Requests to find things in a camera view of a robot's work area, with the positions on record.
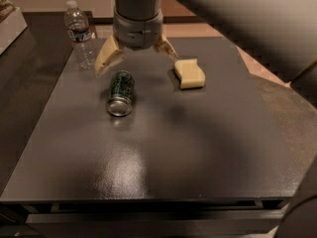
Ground green soda can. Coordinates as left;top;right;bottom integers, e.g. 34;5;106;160
106;70;135;117

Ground white box at left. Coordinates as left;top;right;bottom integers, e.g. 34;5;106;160
0;0;27;55

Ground yellow sponge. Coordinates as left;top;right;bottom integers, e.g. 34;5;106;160
174;59;205;89

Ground clear plastic water bottle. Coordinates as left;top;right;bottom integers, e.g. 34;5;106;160
64;0;96;70

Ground dark side table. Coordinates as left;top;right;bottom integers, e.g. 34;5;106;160
0;12;72;192

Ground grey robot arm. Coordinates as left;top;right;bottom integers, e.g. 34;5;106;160
95;0;317;105

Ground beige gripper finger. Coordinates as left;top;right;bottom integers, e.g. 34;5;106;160
95;35;125;76
153;34;178;60

